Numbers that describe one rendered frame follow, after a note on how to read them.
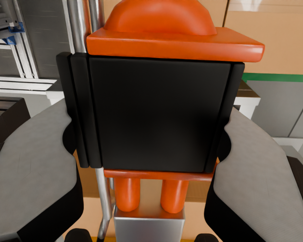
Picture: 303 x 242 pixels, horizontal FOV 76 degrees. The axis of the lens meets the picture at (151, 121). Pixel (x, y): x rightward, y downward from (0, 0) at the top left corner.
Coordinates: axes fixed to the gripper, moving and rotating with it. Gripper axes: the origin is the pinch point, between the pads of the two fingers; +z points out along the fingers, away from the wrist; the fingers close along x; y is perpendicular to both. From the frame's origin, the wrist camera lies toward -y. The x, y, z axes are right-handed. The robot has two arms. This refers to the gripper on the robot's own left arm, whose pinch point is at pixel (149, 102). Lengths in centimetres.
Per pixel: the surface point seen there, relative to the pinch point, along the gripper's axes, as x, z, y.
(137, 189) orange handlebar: -0.6, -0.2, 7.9
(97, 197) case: -9.4, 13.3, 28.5
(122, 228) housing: -1.8, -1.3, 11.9
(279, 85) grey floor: 83, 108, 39
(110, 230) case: -7.6, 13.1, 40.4
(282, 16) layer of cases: 37, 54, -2
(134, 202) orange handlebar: -0.8, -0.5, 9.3
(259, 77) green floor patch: 68, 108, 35
